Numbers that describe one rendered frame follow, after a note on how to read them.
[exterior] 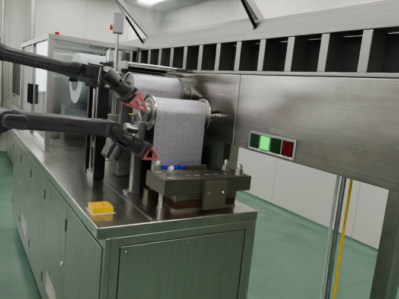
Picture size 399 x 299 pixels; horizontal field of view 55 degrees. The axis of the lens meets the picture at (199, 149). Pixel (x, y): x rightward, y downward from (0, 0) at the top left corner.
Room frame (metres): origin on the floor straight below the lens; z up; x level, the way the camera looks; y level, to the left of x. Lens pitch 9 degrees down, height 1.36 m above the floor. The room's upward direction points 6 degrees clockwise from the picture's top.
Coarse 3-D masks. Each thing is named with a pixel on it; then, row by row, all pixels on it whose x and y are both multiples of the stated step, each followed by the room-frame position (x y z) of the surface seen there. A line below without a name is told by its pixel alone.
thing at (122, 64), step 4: (120, 64) 1.81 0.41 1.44; (124, 64) 1.76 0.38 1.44; (128, 64) 1.76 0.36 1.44; (132, 64) 1.77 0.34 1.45; (136, 64) 1.78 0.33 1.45; (140, 64) 1.79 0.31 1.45; (144, 64) 1.80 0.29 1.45; (148, 64) 1.82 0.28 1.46; (120, 68) 1.80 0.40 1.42; (124, 68) 1.76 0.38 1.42; (140, 68) 1.89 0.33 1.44; (144, 68) 1.84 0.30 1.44; (148, 68) 1.81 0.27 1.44; (152, 68) 1.90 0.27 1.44; (156, 68) 1.84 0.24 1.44; (160, 68) 1.85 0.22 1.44; (164, 68) 1.86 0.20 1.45; (168, 68) 1.87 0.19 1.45; (172, 68) 1.88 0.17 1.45; (176, 68) 1.89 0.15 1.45; (184, 72) 2.00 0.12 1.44; (188, 72) 1.94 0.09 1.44
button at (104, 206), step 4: (88, 204) 1.31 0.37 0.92; (92, 204) 1.29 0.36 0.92; (96, 204) 1.30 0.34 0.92; (100, 204) 1.30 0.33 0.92; (104, 204) 1.31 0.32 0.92; (108, 204) 1.31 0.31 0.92; (88, 208) 1.31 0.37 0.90; (92, 208) 1.27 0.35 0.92; (96, 208) 1.26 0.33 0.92; (100, 208) 1.27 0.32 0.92; (104, 208) 1.28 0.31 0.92; (108, 208) 1.28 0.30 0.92; (112, 208) 1.29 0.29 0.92; (96, 212) 1.26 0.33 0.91; (100, 212) 1.27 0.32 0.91; (104, 212) 1.28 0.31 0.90; (108, 212) 1.29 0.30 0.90
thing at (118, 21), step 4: (116, 12) 2.01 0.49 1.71; (120, 12) 2.02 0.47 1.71; (116, 16) 2.01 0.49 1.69; (120, 16) 2.02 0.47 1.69; (124, 16) 2.03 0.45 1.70; (116, 20) 2.01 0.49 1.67; (120, 20) 2.02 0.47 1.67; (116, 24) 2.01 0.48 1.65; (120, 24) 2.02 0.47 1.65; (112, 28) 2.03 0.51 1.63; (116, 28) 2.01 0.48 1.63; (120, 28) 2.02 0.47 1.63; (112, 32) 2.06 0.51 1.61; (116, 32) 2.01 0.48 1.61; (120, 32) 2.02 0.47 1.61
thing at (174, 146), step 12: (156, 132) 1.52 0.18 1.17; (168, 132) 1.55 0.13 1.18; (180, 132) 1.58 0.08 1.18; (192, 132) 1.61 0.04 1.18; (156, 144) 1.52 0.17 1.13; (168, 144) 1.55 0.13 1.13; (180, 144) 1.58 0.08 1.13; (192, 144) 1.61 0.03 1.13; (168, 156) 1.55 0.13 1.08; (180, 156) 1.58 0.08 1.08; (192, 156) 1.61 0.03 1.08
